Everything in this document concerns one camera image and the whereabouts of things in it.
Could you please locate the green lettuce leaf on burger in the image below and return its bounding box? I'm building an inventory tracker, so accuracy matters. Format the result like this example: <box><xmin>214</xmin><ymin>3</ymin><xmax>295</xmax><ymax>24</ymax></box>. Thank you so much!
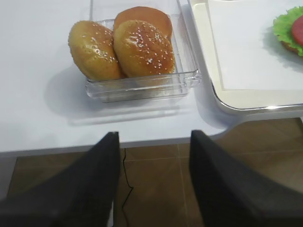
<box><xmin>273</xmin><ymin>6</ymin><xmax>303</xmax><ymax>52</ymax></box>

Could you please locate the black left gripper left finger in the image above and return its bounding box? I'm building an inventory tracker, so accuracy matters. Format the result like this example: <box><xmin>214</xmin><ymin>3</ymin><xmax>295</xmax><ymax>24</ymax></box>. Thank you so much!
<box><xmin>0</xmin><ymin>132</ymin><xmax>120</xmax><ymax>227</ymax></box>

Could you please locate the white paper sheet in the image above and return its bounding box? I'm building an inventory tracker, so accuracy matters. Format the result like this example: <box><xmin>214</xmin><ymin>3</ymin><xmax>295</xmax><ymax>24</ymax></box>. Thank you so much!
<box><xmin>208</xmin><ymin>0</ymin><xmax>303</xmax><ymax>90</ymax></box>

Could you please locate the sesame bun right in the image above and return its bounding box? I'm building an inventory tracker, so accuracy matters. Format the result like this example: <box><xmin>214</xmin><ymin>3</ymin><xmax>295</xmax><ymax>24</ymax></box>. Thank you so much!
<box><xmin>114</xmin><ymin>20</ymin><xmax>175</xmax><ymax>78</ymax></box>

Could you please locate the clear bun container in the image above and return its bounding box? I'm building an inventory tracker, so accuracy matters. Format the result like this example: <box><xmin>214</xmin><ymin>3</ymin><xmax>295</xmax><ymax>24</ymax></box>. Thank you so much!
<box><xmin>85</xmin><ymin>0</ymin><xmax>202</xmax><ymax>103</ymax></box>

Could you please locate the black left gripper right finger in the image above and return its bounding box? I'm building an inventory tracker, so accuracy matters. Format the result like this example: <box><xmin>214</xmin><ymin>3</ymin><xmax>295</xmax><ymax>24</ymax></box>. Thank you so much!
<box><xmin>189</xmin><ymin>130</ymin><xmax>303</xmax><ymax>227</ymax></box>

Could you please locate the sesame bun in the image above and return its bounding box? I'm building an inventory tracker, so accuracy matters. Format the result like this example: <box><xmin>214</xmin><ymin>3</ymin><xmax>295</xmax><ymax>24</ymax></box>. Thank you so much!
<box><xmin>68</xmin><ymin>20</ymin><xmax>125</xmax><ymax>81</ymax></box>
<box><xmin>114</xmin><ymin>20</ymin><xmax>175</xmax><ymax>78</ymax></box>

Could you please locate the sesame bun left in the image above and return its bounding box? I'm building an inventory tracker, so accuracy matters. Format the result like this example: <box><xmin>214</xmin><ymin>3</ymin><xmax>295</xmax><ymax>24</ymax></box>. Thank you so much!
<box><xmin>68</xmin><ymin>20</ymin><xmax>125</xmax><ymax>81</ymax></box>

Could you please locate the plain bottom bun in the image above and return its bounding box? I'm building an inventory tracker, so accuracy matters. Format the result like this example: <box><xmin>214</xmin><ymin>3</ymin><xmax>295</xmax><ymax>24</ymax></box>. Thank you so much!
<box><xmin>113</xmin><ymin>6</ymin><xmax>172</xmax><ymax>39</ymax></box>

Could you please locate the black cable under table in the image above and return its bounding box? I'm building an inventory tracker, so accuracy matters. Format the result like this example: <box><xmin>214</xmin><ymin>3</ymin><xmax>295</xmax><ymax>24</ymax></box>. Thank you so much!
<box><xmin>120</xmin><ymin>148</ymin><xmax>134</xmax><ymax>217</ymax></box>

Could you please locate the bottom bun under lettuce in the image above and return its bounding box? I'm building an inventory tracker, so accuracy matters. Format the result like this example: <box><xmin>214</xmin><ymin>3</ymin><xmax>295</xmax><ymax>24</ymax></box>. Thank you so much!
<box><xmin>280</xmin><ymin>41</ymin><xmax>303</xmax><ymax>56</ymax></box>

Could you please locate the white serving tray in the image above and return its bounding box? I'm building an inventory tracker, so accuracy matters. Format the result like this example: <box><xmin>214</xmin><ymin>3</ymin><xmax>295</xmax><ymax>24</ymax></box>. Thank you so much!
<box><xmin>188</xmin><ymin>0</ymin><xmax>303</xmax><ymax>116</ymax></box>

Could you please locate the red tomato slice on burger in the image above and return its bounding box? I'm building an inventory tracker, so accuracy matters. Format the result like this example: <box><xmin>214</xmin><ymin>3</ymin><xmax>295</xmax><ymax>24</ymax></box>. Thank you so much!
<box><xmin>291</xmin><ymin>16</ymin><xmax>303</xmax><ymax>45</ymax></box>

